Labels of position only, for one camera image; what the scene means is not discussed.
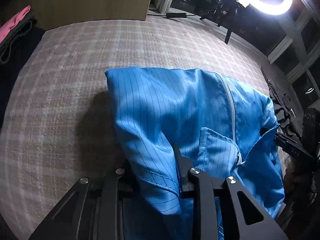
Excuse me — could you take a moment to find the pink garment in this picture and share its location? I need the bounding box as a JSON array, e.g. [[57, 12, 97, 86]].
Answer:
[[0, 6, 31, 43]]

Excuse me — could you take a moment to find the navy garment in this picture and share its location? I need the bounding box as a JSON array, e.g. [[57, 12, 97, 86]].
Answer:
[[0, 27, 46, 123]]

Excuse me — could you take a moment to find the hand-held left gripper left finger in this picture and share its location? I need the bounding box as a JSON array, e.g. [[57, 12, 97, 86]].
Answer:
[[29, 161, 139, 240]]

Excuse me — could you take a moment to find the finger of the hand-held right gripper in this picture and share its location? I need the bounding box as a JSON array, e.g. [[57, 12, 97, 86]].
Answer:
[[274, 132, 305, 157]]

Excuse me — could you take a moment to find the dark grey garment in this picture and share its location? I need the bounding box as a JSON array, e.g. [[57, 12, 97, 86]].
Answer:
[[261, 66, 307, 140]]

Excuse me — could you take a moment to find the light wooden cabinet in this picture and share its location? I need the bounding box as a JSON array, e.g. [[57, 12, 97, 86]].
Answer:
[[24, 0, 156, 32]]

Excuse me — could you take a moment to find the black tripod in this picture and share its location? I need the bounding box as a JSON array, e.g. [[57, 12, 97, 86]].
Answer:
[[199, 0, 250, 45]]

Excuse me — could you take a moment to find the person's right hand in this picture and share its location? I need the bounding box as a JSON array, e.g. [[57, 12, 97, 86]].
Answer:
[[285, 154, 313, 195]]

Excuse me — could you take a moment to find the blue pinstriped zip jacket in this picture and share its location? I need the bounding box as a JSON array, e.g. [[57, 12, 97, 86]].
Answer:
[[104, 66, 286, 240]]

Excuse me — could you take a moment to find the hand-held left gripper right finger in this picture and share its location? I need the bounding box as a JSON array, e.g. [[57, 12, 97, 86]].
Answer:
[[173, 144, 289, 240]]

